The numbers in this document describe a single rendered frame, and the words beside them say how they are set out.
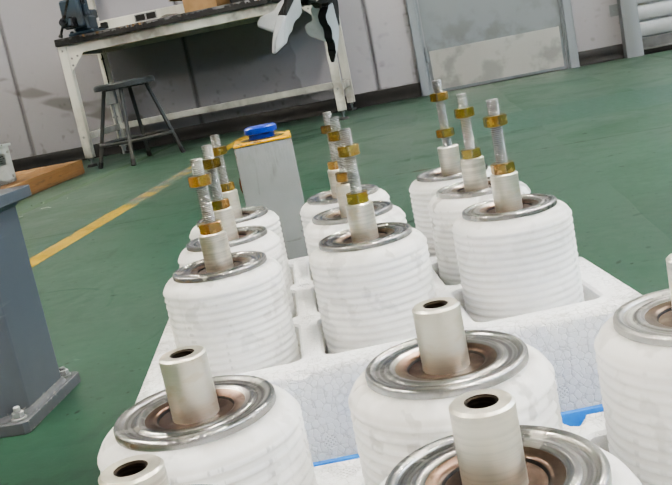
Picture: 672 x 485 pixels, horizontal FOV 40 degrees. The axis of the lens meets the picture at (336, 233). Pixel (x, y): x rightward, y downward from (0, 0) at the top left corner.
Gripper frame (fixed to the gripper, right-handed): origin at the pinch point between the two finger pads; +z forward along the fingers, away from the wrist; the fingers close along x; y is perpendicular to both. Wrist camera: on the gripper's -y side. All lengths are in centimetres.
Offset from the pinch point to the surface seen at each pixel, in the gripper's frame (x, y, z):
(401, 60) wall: -398, 225, -27
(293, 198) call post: 27.2, -19.4, 18.2
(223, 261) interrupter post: 61, -39, 20
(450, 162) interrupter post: 29, -41, 12
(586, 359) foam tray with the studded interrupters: 49, -64, 25
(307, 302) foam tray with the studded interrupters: 47, -37, 25
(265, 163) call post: 29.6, -16.8, 14.2
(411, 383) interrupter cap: 80, -67, 19
